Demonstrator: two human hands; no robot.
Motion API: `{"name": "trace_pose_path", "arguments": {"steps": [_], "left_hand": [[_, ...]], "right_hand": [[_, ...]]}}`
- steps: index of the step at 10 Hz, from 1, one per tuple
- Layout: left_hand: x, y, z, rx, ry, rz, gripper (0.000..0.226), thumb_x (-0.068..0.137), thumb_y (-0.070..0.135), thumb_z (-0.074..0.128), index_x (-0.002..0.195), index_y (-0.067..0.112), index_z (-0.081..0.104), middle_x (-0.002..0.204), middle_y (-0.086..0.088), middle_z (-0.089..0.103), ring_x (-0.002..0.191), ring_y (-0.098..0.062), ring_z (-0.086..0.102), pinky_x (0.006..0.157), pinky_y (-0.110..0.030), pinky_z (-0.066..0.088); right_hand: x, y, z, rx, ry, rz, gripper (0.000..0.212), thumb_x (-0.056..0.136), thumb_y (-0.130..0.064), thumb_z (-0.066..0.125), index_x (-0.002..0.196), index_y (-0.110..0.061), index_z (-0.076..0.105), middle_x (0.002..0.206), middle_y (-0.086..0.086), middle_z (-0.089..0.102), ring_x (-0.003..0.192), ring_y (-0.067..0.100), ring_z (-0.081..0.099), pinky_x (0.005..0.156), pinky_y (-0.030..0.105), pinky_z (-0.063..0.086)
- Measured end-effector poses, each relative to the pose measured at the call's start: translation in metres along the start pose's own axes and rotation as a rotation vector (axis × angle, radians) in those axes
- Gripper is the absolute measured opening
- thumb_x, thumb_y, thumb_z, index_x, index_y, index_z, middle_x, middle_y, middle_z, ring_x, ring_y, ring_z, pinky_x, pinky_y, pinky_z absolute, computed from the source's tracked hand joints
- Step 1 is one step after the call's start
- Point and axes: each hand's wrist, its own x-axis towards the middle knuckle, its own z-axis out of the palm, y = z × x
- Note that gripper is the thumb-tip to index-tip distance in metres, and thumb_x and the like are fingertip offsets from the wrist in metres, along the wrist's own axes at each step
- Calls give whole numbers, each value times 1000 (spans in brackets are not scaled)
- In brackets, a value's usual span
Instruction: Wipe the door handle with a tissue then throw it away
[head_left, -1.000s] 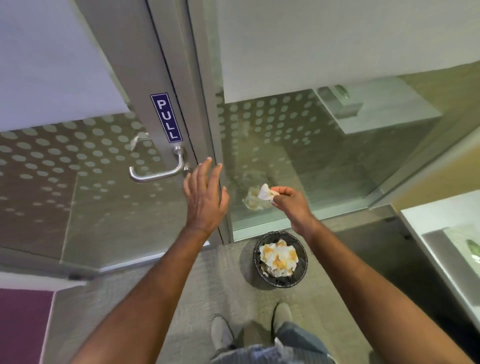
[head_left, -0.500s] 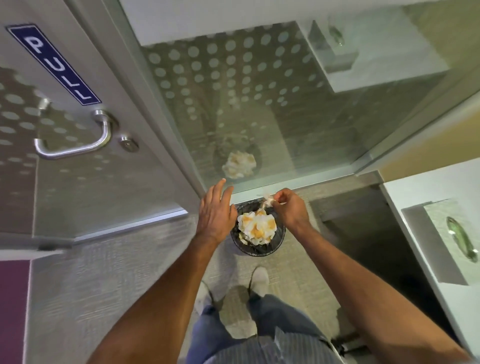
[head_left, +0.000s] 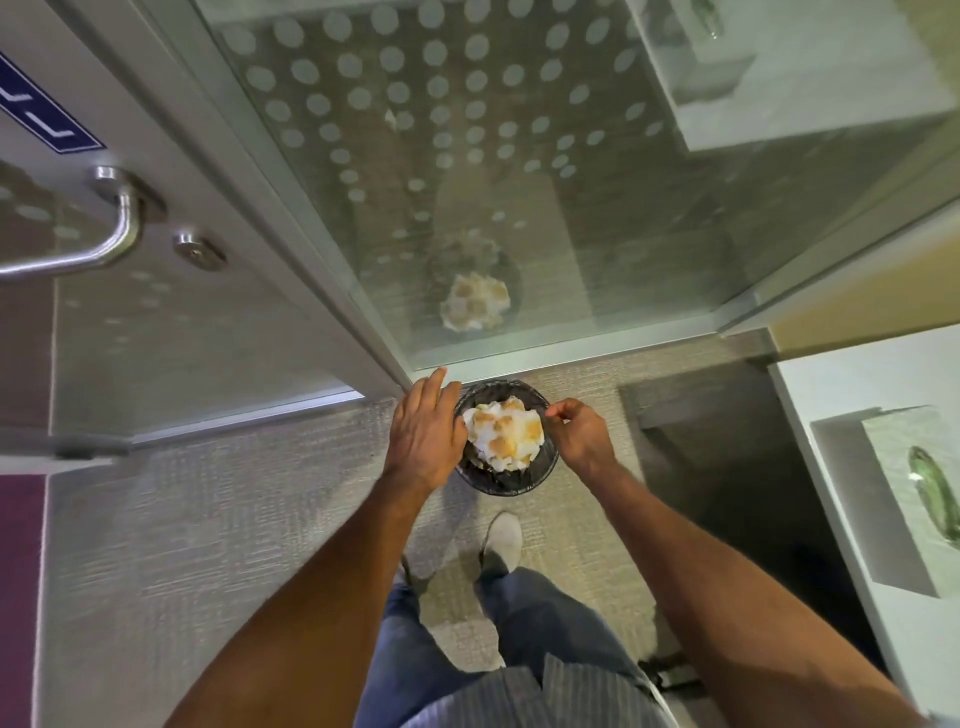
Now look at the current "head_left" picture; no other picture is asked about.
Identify person's right hand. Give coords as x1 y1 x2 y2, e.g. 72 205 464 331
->
541 397 621 489

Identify person's left hand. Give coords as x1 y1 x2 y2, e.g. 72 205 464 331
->
384 366 470 501

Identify black trash bin with liner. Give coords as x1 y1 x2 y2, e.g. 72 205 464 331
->
453 379 561 497

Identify person's left forearm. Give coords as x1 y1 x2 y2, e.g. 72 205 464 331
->
163 468 444 728

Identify person's right forearm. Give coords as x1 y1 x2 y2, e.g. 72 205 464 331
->
581 463 935 728

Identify crumpled stained white paper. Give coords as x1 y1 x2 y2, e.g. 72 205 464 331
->
462 396 546 474

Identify dark cabinet base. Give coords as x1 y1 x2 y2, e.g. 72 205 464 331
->
618 366 890 665

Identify glass partition with frosted dots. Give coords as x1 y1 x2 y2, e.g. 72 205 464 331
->
138 0 960 376

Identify blue jeans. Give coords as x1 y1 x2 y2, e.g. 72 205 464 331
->
352 566 655 728

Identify grey door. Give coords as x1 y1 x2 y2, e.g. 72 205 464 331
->
0 0 410 460

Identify white counter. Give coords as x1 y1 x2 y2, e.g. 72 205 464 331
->
768 322 960 728

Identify round metal door lock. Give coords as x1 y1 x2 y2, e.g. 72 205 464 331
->
173 231 228 273

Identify grey striped shirt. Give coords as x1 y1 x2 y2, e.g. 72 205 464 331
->
403 651 680 728

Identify stone tissue box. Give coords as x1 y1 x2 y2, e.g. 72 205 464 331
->
861 406 960 601

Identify blue door sign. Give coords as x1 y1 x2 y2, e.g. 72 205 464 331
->
0 51 104 156

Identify metal door handle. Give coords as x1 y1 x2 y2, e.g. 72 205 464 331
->
0 165 148 284

